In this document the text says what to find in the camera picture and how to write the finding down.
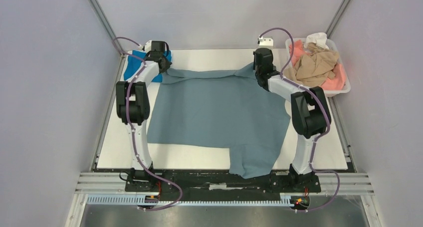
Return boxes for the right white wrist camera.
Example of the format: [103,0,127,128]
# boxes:
[258,36,274,49]

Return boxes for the white plastic basket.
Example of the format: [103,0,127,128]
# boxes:
[285,37,351,98]

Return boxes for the white cable duct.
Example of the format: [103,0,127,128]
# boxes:
[86,194,308,208]

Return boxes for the white t-shirt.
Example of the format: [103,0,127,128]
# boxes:
[303,32,329,50]

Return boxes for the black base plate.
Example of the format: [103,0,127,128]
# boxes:
[92,167,356,202]

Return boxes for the grey-blue t-shirt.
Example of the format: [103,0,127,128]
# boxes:
[147,64,290,179]

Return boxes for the purple cable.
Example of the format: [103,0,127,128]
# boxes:
[259,27,341,214]
[112,37,183,212]

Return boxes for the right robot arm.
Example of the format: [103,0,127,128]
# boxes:
[253,47,331,191]

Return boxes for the pink t-shirt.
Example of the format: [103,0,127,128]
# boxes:
[288,39,348,91]

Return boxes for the beige t-shirt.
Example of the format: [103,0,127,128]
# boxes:
[283,43,340,87]

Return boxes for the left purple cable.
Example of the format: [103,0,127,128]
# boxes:
[112,37,183,212]

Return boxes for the aluminium frame rails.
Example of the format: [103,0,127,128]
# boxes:
[65,173,381,227]

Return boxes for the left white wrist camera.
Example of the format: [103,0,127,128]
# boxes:
[138,40,152,52]

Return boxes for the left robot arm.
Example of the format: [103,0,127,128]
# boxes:
[115,40,172,191]

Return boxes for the folded bright blue t-shirt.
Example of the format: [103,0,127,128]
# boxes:
[123,50,172,83]

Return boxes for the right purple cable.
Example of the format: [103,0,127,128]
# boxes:
[259,27,341,214]

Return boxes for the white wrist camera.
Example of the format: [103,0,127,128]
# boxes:
[138,40,152,52]
[258,36,274,49]

